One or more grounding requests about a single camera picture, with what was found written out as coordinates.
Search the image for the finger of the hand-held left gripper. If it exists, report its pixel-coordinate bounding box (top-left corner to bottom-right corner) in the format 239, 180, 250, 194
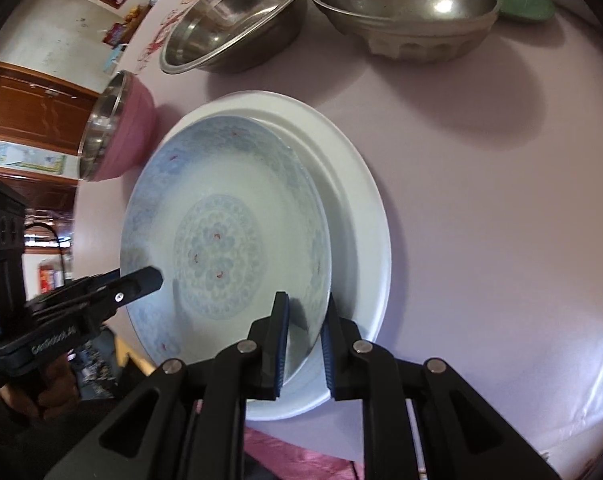
26, 270, 122, 308
89, 266, 163, 318

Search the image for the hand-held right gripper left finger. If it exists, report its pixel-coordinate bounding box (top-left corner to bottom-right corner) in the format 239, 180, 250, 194
44, 291, 290, 480

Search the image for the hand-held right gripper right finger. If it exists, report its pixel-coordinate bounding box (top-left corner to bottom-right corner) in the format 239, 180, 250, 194
320, 294, 562, 480

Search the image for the blue patterned ceramic plate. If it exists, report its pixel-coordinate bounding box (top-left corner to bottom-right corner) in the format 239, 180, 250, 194
120, 115, 331, 365

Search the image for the large white plate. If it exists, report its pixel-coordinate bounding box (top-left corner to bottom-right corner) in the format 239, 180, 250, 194
156, 90, 392, 422

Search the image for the pink steel bowl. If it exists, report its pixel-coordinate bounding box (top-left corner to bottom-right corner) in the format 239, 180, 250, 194
78, 70, 158, 182

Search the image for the large steel bowl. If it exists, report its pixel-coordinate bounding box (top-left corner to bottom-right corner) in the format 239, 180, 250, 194
159, 0, 312, 75

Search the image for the person's left hand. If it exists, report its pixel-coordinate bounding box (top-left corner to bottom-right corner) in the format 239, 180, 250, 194
0, 355, 83, 422

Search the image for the wooden door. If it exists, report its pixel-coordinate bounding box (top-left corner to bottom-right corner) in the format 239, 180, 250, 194
0, 61, 100, 156

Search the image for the printed lilac tablecloth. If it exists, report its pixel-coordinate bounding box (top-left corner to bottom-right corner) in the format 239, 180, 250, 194
74, 0, 603, 461

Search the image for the light blue round stool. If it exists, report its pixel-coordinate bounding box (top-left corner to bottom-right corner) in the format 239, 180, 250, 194
104, 45, 127, 73

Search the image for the pink tin box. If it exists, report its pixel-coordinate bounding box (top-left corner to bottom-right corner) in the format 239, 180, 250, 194
103, 22, 130, 47

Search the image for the wall poster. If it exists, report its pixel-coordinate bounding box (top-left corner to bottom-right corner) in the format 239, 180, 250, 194
0, 142, 66, 176

